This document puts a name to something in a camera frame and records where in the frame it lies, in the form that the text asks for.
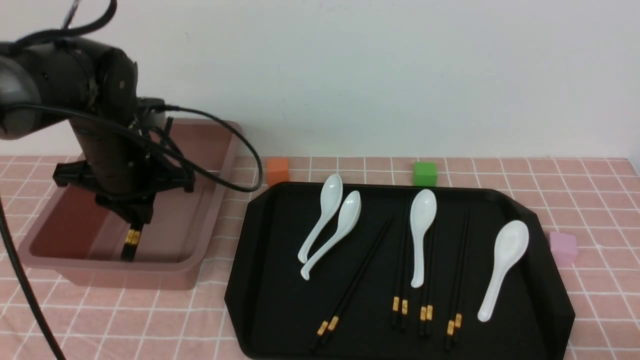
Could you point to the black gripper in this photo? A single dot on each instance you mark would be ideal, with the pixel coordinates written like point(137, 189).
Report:
point(123, 174)

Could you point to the black chopstick gold band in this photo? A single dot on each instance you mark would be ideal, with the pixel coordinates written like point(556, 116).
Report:
point(350, 290)
point(460, 286)
point(450, 330)
point(135, 245)
point(407, 272)
point(357, 287)
point(427, 328)
point(396, 308)
point(128, 245)
point(424, 317)

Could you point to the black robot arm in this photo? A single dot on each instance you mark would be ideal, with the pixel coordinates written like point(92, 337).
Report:
point(85, 76)

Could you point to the orange cube block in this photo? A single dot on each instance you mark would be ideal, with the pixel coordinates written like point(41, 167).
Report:
point(277, 170)

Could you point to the white ceramic spoon far left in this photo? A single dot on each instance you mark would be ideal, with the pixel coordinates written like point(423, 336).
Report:
point(331, 196)

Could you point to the white ceramic spoon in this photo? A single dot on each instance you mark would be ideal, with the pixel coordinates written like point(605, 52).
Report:
point(331, 196)
point(421, 217)
point(348, 217)
point(510, 245)

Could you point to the black plastic tray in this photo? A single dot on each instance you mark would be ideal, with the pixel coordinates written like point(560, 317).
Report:
point(344, 311)

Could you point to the green cube block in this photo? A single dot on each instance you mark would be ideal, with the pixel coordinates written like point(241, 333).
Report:
point(425, 174)

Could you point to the white ceramic spoon middle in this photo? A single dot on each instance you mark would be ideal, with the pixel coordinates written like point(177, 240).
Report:
point(421, 217)

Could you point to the white ceramic spoon right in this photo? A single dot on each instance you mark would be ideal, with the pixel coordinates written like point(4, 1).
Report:
point(510, 245)

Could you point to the pink cube block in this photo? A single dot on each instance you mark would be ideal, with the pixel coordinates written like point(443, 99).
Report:
point(564, 248)

